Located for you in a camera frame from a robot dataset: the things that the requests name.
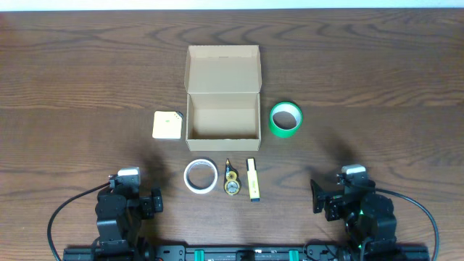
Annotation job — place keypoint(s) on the black yellow correction tape dispenser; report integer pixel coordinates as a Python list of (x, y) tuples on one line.
[(232, 184)]

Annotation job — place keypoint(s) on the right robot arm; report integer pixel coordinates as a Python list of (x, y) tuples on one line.
[(368, 217)]

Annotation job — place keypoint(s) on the white tape roll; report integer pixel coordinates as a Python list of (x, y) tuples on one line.
[(188, 182)]

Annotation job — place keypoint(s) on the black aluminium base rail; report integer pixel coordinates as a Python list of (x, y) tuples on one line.
[(314, 252)]

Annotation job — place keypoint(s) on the yellow sticky note pad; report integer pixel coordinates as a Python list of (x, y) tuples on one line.
[(167, 125)]

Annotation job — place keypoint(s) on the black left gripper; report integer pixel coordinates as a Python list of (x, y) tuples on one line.
[(153, 204)]

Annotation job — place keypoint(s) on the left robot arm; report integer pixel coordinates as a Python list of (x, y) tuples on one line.
[(120, 211)]

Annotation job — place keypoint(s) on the yellow highlighter pen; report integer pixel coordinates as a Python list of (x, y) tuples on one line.
[(254, 192)]

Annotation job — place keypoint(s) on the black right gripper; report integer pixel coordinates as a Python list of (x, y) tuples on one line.
[(334, 201)]

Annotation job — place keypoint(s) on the brown cardboard box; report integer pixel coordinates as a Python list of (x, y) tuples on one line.
[(223, 86)]

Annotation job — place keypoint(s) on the green tape roll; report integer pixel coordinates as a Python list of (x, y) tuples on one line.
[(294, 111)]

